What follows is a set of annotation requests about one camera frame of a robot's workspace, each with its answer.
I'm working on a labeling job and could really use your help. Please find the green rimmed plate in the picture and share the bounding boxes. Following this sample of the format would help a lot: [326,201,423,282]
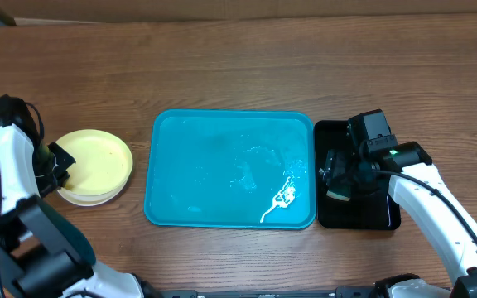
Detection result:
[56,129,133,195]

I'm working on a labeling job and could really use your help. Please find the white foam spill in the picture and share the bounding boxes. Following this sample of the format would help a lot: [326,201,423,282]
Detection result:
[229,144,308,224]

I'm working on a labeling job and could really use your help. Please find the teal plastic tray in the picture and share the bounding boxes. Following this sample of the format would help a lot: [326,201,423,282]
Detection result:
[143,109,316,230]

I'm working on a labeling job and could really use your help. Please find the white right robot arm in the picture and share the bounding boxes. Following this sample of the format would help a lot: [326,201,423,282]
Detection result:
[318,142,477,297]

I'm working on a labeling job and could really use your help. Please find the white plate with red smears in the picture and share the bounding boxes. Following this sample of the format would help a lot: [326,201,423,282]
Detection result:
[57,175,130,207]

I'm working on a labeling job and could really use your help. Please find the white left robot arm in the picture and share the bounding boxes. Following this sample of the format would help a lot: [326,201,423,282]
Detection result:
[0,94,154,297]

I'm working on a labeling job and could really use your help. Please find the green yellow sponge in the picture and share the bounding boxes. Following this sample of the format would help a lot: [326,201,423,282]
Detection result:
[326,184,351,201]

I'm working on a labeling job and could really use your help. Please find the black rectangular tray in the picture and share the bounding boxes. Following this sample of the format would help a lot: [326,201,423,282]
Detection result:
[313,120,401,230]

